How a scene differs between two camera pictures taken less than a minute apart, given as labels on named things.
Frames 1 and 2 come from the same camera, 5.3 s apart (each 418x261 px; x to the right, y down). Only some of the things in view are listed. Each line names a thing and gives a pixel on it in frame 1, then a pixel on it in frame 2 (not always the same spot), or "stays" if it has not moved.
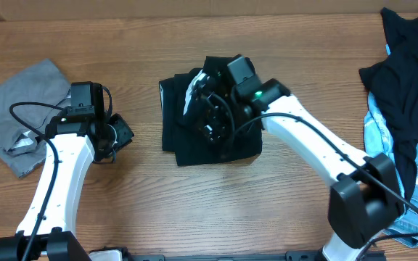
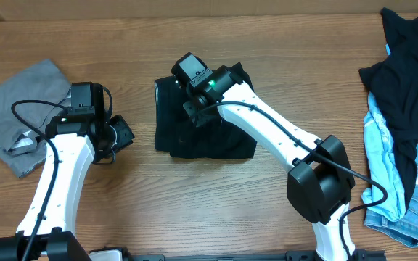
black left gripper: (126, 134) stays
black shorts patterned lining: (189, 146) to (241, 73)
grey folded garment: (17, 109) stays
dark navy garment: (402, 83) stays
